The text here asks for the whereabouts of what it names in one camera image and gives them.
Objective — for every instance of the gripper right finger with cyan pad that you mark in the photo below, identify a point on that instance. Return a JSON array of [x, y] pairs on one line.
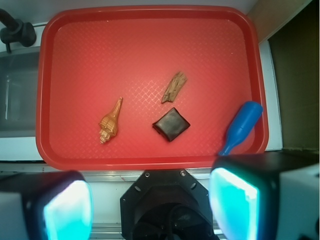
[[266, 196]]

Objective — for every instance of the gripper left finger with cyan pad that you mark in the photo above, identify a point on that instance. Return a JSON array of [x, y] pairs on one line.
[[45, 206]]

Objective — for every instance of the blue plastic bottle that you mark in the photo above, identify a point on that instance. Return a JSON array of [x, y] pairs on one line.
[[241, 126]]

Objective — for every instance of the brown spiral seashell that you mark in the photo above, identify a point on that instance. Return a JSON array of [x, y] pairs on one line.
[[109, 123]]

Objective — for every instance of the black square pouch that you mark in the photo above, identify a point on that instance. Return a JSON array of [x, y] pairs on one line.
[[171, 125]]

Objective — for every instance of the metal sink basin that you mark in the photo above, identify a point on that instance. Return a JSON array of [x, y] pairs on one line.
[[18, 92]]

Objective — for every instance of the brown wood bark piece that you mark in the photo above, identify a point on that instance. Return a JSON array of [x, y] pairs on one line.
[[174, 87]]

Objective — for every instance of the red plastic tray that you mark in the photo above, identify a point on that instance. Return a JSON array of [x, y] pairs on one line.
[[91, 57]]

